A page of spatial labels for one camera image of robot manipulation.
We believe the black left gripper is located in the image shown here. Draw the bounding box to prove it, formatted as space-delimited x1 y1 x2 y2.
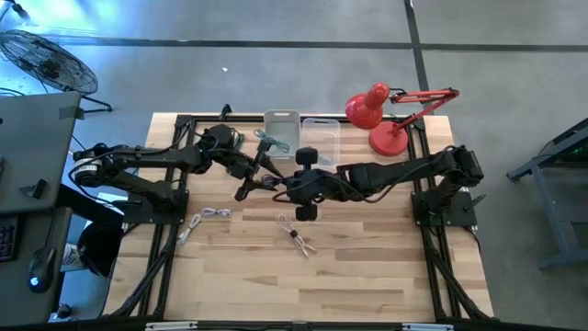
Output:
227 139 285 203

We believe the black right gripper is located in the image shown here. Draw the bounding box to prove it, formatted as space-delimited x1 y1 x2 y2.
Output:
275 146 341 222

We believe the teal cable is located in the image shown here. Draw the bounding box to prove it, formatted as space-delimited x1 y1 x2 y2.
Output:
254 129 291 154

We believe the pink cable with black strap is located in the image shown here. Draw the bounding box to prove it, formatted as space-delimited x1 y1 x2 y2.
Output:
275 211 317 257

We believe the clear plastic bin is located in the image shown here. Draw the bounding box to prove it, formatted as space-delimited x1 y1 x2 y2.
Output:
300 118 342 167
262 108 302 161

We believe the red desk lamp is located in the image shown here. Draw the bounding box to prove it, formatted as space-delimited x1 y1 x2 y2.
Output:
344 82 460 157

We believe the black office chair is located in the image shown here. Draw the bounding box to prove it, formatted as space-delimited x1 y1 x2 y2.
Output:
76 220 124 278

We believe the small black desk object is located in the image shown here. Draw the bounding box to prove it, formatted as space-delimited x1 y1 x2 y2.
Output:
18 178 48 200

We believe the grey desk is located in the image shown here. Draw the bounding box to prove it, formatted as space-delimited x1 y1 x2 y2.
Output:
0 91 84 327

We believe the black floor fan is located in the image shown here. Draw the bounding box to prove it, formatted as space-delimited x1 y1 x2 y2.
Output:
0 29 114 114

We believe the black computer mouse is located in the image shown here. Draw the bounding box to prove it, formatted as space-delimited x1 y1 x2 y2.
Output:
28 246 59 294

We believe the black keyboard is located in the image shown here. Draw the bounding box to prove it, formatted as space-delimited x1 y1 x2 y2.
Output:
0 215 20 263

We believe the grey metal table stand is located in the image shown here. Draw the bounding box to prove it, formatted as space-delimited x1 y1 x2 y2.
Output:
506 118 588 268

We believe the pale lilac bundled cable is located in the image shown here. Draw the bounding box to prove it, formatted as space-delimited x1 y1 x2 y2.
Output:
200 206 232 219

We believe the white bundled cable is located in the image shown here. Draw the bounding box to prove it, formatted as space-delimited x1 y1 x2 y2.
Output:
175 213 203 246

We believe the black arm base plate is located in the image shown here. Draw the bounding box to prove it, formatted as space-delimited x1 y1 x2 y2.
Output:
123 190 189 225
412 190 479 227

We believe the white metal bracket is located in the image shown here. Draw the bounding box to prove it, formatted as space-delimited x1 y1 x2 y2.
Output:
145 321 198 331
402 323 455 331

